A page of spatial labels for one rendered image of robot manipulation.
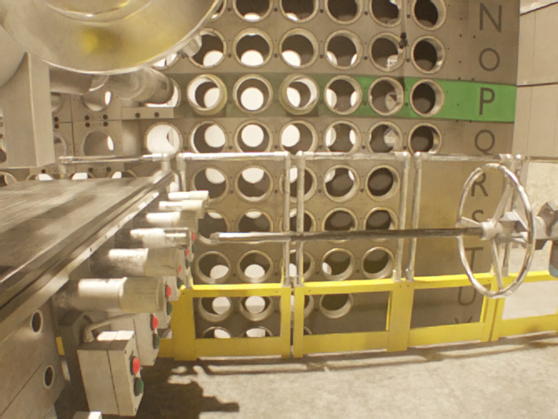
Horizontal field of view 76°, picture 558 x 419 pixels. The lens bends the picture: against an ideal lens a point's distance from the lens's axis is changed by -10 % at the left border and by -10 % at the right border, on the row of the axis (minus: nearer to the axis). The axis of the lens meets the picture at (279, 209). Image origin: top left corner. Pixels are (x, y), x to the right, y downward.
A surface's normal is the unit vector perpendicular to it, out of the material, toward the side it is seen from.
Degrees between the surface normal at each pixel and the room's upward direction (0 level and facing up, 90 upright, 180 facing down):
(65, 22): 90
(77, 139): 90
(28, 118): 90
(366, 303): 90
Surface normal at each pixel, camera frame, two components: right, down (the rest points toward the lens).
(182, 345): 0.07, 0.22
